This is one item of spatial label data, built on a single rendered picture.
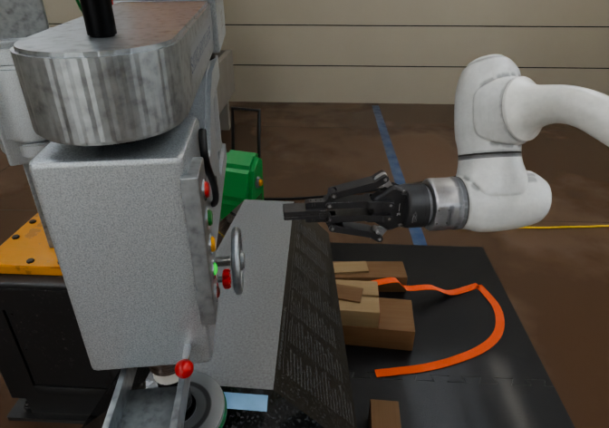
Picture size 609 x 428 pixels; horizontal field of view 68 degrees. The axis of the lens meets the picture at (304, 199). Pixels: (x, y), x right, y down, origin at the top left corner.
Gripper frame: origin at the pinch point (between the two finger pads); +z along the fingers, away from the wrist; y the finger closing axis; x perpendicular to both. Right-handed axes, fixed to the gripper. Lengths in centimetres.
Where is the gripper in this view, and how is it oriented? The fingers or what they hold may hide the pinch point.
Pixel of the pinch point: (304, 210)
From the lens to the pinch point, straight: 75.0
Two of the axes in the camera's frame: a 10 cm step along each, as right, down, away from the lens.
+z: -9.9, 0.5, -1.0
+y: 0.0, 8.8, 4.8
